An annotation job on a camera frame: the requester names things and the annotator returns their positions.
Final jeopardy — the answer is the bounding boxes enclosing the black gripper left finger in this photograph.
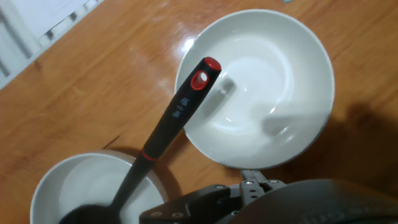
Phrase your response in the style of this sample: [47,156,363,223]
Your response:
[139,184,233,224]

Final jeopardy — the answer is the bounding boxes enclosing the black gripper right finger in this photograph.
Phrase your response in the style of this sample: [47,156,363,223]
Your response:
[240,169,286,206]

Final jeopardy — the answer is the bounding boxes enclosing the black ladle with red accents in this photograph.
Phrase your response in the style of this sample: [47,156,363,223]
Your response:
[58,56,223,224]

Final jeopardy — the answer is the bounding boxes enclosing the white ceramic bowl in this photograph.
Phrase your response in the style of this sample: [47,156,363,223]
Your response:
[174,8,336,170]
[30,150,169,224]

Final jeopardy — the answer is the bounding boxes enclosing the glossy wooden board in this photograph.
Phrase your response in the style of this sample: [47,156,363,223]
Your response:
[0,0,398,224]

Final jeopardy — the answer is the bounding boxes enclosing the white printed paper sheet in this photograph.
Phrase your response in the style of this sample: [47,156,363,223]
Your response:
[11,0,105,40]

